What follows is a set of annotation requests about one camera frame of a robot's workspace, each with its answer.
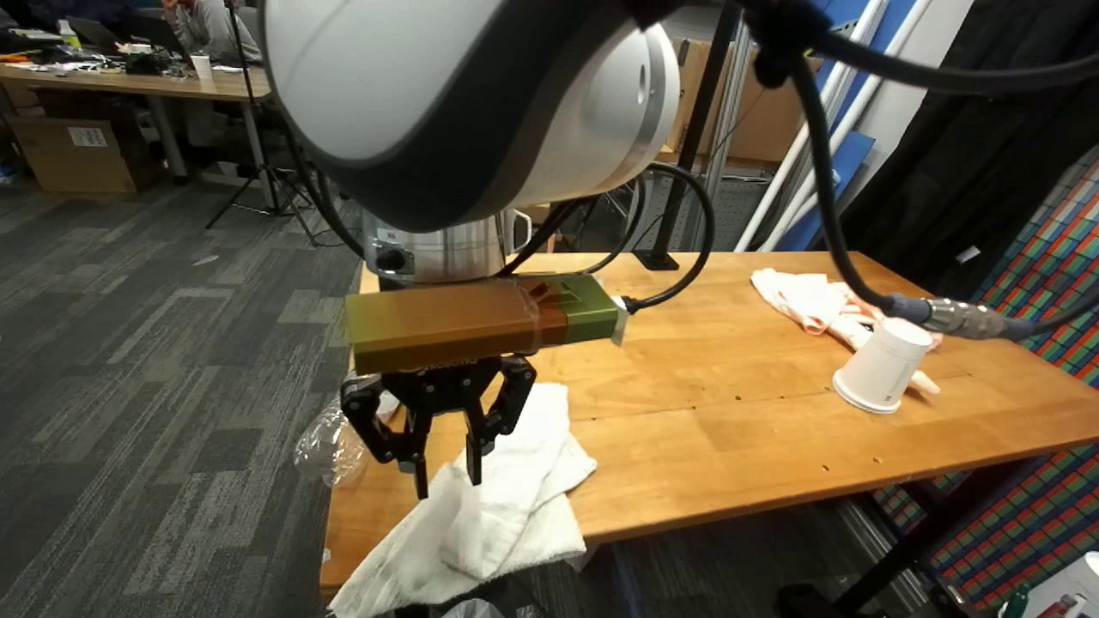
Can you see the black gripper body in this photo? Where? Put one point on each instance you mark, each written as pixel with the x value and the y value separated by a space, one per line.
pixel 449 390

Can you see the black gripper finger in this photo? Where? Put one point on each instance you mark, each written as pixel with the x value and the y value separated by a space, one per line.
pixel 472 452
pixel 421 459

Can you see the white towel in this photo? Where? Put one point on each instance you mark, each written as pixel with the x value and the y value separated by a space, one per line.
pixel 503 502

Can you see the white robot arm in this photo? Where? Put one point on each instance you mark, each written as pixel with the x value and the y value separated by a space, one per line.
pixel 460 89

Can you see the white plastic bag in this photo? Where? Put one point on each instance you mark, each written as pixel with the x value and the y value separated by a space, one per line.
pixel 479 605

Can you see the black tripod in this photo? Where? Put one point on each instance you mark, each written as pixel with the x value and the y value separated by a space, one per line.
pixel 257 103

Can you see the pink cloth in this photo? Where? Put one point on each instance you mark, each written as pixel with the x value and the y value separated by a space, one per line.
pixel 813 300

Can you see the brown cardboard box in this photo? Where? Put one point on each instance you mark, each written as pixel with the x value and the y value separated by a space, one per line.
pixel 762 126

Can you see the white paper cup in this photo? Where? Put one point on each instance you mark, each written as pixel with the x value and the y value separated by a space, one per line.
pixel 882 366

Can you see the person in grey shirt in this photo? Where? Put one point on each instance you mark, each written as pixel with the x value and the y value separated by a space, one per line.
pixel 212 28

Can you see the labelled cardboard box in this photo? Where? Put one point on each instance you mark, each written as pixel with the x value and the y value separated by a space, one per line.
pixel 73 159

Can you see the wooden office desk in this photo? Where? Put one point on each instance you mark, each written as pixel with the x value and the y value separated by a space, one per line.
pixel 115 88

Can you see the blue and white boards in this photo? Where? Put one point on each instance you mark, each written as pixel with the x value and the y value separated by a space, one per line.
pixel 861 156

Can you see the black curtain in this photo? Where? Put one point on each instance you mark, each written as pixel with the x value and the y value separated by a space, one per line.
pixel 983 172

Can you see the colourful striped panel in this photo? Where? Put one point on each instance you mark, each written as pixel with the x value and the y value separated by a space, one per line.
pixel 1053 286

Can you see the white box with sticker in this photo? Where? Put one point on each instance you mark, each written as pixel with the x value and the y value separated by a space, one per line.
pixel 1065 589

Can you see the black camera pole stand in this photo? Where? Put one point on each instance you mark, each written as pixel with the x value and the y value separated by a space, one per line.
pixel 689 172

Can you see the black table frame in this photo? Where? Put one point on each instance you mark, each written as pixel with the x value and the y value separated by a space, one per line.
pixel 915 536

